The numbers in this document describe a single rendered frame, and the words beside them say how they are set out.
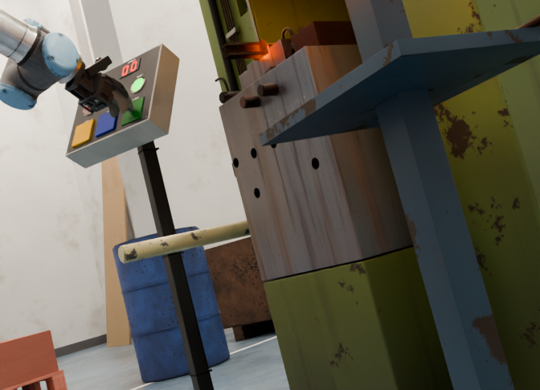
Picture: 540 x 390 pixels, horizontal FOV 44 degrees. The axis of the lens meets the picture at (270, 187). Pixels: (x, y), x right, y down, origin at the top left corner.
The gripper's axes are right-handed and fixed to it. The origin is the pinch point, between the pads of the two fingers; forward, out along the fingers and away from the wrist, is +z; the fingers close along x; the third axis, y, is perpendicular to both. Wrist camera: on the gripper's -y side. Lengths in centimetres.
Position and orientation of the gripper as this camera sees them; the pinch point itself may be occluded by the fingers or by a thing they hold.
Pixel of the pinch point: (129, 105)
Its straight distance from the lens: 189.1
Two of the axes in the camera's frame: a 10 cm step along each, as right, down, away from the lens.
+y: -0.4, 8.5, -5.2
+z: 5.7, 4.5, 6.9
